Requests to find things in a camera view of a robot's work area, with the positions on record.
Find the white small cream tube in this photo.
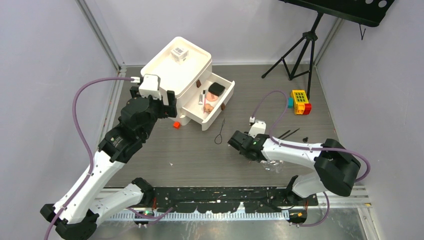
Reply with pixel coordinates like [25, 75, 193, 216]
[198, 93, 204, 105]

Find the pink eyebrow brush comb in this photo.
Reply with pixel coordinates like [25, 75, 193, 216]
[202, 89, 207, 113]

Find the white drawer organizer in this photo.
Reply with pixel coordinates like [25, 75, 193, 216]
[140, 36, 235, 131]

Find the black hair loop tool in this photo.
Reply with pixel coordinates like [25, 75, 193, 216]
[214, 119, 225, 145]

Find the pink powder puff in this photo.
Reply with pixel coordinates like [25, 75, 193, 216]
[205, 92, 219, 102]

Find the black makeup pencil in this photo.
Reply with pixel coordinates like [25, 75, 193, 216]
[278, 130, 291, 139]
[282, 128, 300, 140]

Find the black compact case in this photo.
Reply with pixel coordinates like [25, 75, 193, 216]
[208, 82, 226, 97]

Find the white barcode box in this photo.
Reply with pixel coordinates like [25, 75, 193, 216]
[170, 47, 189, 64]

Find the beige makeup sponge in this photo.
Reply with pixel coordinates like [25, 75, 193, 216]
[203, 103, 214, 114]

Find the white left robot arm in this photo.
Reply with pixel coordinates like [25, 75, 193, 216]
[40, 90, 177, 240]

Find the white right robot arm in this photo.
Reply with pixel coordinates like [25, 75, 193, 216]
[228, 130, 361, 205]

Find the small orange red cube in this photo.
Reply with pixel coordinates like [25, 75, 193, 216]
[173, 121, 181, 129]

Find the clear plastic bag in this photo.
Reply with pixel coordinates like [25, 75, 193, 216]
[260, 160, 284, 174]

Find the teal wooden block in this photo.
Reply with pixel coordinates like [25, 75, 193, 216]
[287, 97, 294, 109]

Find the yellow toy block house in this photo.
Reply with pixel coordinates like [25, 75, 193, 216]
[290, 89, 309, 115]

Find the red toy block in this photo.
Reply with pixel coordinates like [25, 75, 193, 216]
[302, 103, 312, 115]

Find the black tripod stand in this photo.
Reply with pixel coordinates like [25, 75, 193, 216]
[260, 11, 325, 100]

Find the black music stand tray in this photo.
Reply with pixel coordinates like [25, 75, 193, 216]
[283, 0, 395, 28]

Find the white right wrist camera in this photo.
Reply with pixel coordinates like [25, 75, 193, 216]
[248, 116, 267, 138]

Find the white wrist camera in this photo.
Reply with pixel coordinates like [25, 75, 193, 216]
[130, 73, 162, 100]
[248, 116, 267, 138]

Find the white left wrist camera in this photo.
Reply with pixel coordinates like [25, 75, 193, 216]
[130, 73, 162, 100]

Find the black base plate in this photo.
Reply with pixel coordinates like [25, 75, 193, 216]
[134, 186, 318, 214]

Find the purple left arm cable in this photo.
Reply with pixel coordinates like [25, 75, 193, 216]
[43, 76, 175, 240]

